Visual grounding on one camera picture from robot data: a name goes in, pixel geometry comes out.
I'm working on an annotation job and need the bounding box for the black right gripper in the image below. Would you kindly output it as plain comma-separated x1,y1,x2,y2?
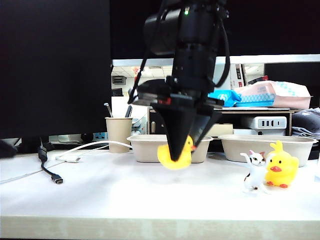
151,74,225,161

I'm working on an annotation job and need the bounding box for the yellow rubber duck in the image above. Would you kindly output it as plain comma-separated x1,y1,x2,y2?
156,134,196,171

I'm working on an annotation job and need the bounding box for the white cat figurine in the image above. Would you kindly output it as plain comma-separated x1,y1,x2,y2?
239,149,272,195

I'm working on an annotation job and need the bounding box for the yellow tufted duck toy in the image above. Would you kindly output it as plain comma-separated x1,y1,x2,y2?
264,139,300,189

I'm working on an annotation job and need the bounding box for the beige cardboard box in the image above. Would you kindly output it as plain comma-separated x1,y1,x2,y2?
212,123,234,137

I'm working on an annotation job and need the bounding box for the beige paper box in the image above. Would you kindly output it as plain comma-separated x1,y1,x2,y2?
217,134,318,168
126,134,213,164

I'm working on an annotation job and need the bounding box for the white flat box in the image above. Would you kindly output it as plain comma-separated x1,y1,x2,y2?
232,128,287,137

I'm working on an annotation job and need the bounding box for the blue wet wipes pack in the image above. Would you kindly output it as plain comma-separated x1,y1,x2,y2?
207,89,242,108

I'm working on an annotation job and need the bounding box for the white red printed board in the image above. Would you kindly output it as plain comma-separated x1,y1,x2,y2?
231,63,248,88

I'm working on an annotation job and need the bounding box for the wooden desk shelf organiser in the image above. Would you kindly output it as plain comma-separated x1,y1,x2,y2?
147,106,300,137

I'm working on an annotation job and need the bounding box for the brown paper cup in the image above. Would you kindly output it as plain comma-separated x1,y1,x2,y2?
104,116,134,154

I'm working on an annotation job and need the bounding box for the white USB charging hub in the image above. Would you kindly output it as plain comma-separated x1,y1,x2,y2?
254,116,288,130

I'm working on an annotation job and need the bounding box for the blue power strip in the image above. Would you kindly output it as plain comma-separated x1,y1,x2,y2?
92,131,109,141

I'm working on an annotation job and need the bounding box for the pink tissue pack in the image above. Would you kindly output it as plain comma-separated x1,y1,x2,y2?
233,80,314,110

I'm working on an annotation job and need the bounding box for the black background monitor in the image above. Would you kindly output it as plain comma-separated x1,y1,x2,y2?
264,62,320,91

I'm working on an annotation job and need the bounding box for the black monitor silver bezel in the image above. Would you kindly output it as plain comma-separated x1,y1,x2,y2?
109,0,320,67

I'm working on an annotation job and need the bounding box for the large black monitor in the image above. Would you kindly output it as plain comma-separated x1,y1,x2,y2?
0,0,112,138

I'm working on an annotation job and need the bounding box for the white cable with adapter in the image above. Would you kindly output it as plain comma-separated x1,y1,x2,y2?
0,139,133,185

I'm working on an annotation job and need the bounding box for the black USB-C cable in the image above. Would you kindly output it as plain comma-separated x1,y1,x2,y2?
37,136,63,186

